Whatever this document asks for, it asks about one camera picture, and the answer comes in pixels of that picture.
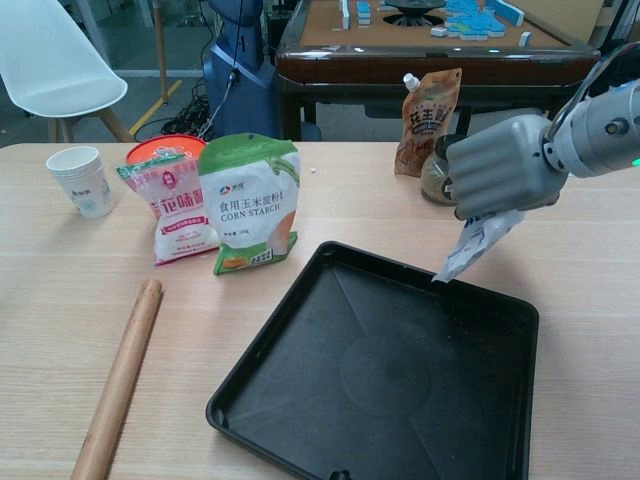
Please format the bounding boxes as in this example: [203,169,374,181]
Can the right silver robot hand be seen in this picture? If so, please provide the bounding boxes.
[445,115,562,222]

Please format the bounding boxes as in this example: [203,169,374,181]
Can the white plastic food bag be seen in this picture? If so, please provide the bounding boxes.
[430,208,526,286]

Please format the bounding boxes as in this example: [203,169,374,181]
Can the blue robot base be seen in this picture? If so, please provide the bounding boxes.
[201,0,277,151]

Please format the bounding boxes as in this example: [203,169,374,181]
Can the black square baking tray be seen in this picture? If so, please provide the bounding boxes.
[204,240,541,480]

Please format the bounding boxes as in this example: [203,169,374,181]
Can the green white corn starch bag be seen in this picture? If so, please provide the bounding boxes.
[197,132,302,278]

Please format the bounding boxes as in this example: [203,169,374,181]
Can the pink white seasoning bag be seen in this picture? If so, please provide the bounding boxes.
[115,149,222,267]

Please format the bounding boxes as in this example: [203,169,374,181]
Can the glass jar black lid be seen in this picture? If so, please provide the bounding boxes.
[419,134,460,206]

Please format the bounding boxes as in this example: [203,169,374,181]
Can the brown spouted sauce pouch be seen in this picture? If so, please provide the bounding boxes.
[394,68,463,178]

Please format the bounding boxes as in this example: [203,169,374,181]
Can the blue mahjong tile pile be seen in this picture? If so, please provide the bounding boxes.
[443,0,512,42]

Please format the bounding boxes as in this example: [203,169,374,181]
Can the dark wood mahjong table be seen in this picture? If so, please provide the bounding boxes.
[274,0,602,142]

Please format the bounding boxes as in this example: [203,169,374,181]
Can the blue white mahjong tile row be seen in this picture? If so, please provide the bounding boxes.
[491,0,527,27]

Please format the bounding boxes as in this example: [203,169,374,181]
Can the black mahjong table hub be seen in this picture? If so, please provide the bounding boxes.
[381,0,447,27]

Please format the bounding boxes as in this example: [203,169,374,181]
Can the orange lidded round container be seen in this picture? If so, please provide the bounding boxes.
[124,133,208,167]

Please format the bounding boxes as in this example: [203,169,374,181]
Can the white paper cup stack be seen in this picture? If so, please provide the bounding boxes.
[45,145,118,220]

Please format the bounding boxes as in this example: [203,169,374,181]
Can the wooden rolling pin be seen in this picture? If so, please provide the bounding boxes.
[69,278,165,480]

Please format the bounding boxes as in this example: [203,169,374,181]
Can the white chair wooden legs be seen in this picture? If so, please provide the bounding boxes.
[0,0,136,145]

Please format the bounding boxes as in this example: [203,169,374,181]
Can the black cable tangle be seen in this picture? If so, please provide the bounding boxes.
[166,88,217,142]

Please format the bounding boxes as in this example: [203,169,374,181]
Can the wooden post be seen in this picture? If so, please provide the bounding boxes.
[153,0,169,106]

